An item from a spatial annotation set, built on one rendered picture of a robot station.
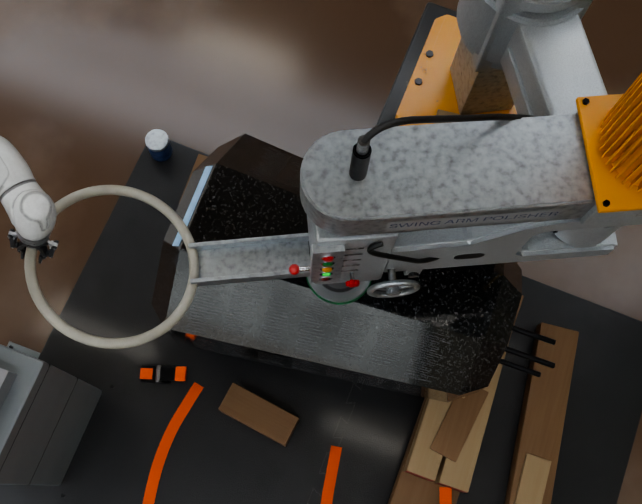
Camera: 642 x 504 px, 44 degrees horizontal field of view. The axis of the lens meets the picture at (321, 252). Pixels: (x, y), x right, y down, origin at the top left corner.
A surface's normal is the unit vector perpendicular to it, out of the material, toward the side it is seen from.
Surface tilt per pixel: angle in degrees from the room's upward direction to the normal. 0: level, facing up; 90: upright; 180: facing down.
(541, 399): 0
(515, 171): 0
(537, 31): 0
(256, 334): 45
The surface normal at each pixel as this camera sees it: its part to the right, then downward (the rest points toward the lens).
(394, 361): -0.18, 0.44
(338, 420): 0.03, -0.29
